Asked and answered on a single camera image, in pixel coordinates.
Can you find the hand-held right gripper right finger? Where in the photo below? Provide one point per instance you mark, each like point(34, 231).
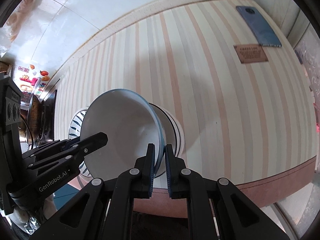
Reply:
point(168, 177)

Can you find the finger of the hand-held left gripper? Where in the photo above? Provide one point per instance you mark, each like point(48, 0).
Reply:
point(65, 145)
point(96, 141)

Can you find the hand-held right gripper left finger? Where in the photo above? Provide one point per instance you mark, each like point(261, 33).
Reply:
point(151, 172)

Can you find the white bowl blue rim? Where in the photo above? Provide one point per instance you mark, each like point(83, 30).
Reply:
point(120, 120)

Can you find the white bowl dark rim line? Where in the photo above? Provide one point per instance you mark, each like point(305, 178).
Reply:
point(175, 135)

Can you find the white plate dark radial stripes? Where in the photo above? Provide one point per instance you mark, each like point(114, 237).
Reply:
point(76, 125)

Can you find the black glass gas stove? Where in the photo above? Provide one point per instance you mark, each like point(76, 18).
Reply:
point(50, 115)

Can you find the dark frying pan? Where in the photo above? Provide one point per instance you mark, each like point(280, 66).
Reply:
point(35, 115)

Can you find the large colourful letter sticker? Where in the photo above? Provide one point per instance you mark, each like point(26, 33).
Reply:
point(30, 86)

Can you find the small orange fruit sticker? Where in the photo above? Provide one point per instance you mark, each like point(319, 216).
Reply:
point(32, 67)

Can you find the striped cat printed cloth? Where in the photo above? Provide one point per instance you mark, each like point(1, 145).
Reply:
point(212, 105)

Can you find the clear plastic bag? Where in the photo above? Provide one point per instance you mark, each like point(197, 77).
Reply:
point(12, 27)

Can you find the brown printed card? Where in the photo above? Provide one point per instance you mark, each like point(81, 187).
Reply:
point(250, 53)

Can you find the blue smartphone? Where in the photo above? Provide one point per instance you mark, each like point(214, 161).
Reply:
point(260, 27)

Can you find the orange persimmon wall sticker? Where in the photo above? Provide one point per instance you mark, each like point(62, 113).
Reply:
point(44, 73)

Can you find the red square wall sticker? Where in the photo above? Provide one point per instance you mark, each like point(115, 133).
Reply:
point(23, 69)

